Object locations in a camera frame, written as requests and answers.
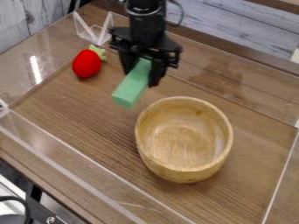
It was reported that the clear acrylic tray wall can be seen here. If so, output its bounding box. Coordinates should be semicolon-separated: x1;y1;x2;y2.
0;101;195;224

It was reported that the green rectangular block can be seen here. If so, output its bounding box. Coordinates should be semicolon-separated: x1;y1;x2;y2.
112;59;152;108

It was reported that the clear acrylic corner bracket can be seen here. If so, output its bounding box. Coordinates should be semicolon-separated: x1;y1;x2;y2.
72;11;113;46

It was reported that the red plush strawberry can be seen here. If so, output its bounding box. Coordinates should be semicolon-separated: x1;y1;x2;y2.
72;45;107;79

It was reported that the black cable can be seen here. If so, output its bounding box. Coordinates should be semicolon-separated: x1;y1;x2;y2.
0;195;33;224

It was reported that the light wooden bowl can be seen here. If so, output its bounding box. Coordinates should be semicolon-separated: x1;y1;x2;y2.
135;96;233;184

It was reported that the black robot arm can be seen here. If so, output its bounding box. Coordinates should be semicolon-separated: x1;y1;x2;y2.
108;0;183;88

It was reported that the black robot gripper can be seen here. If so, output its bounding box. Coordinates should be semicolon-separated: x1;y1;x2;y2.
108;5;183;88

